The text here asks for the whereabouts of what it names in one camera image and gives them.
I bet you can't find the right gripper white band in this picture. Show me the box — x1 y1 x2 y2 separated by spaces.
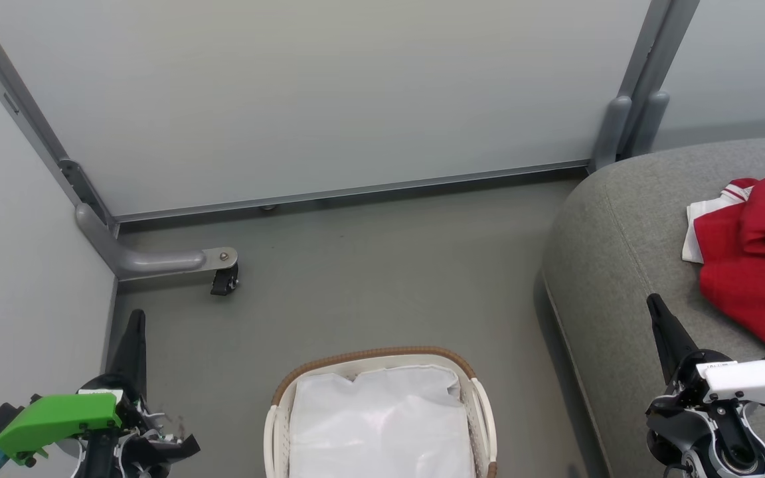
646 293 765 460

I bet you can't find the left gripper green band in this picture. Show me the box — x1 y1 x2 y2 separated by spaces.
0 309 201 467

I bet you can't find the red garment with white stripes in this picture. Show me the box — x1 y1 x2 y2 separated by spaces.
681 164 765 364

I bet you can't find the white basket with brown rim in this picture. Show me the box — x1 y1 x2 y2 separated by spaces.
263 345 498 478

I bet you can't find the grey fabric sofa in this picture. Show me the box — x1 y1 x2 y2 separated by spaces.
541 135 765 478

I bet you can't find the black caster wheel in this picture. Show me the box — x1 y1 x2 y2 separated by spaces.
210 262 240 297

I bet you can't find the grey metal partition foot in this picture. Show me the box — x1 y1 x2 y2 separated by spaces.
75 202 239 281

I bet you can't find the grey double partition post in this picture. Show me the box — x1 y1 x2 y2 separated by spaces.
587 0 701 175

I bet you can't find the grey partition bottom rail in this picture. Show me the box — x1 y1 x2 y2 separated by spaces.
112 159 592 224

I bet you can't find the grey corner partition post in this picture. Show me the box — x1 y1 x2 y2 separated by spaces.
0 13 120 236

